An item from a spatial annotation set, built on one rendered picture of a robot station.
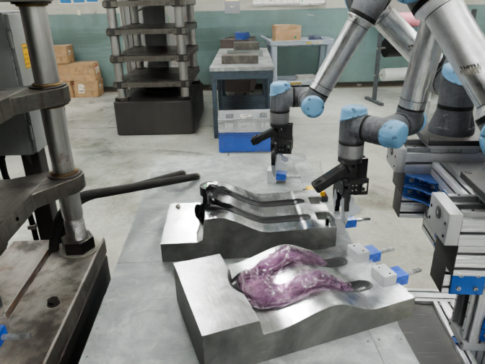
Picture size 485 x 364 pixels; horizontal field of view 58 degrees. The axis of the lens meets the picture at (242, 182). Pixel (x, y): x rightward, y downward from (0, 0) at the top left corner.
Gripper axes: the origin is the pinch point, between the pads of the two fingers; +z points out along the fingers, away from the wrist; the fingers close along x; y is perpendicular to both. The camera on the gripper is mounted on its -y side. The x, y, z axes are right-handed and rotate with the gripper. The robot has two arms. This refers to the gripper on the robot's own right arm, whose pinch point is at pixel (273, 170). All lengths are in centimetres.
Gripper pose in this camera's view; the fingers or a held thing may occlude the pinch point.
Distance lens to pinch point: 175.8
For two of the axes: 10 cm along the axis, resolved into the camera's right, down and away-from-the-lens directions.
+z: 0.2, 9.2, 3.9
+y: 9.8, 0.5, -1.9
